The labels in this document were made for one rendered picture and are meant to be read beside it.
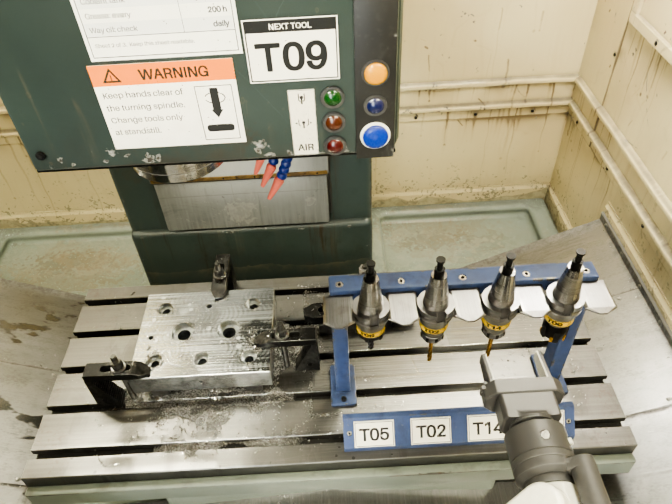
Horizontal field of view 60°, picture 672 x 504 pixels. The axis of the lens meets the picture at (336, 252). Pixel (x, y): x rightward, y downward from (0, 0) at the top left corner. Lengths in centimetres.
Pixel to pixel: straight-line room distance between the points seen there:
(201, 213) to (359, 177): 44
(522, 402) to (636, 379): 63
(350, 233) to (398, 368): 52
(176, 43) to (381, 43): 21
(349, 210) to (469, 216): 62
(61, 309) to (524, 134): 156
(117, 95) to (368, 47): 28
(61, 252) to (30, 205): 20
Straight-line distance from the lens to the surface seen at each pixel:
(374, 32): 65
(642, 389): 152
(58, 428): 139
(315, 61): 66
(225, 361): 125
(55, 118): 75
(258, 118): 70
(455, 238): 207
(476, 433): 122
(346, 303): 101
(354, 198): 163
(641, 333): 159
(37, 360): 184
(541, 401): 94
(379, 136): 70
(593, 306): 107
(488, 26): 183
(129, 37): 67
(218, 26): 65
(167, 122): 71
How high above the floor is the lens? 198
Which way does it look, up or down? 44 degrees down
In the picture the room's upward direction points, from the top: 3 degrees counter-clockwise
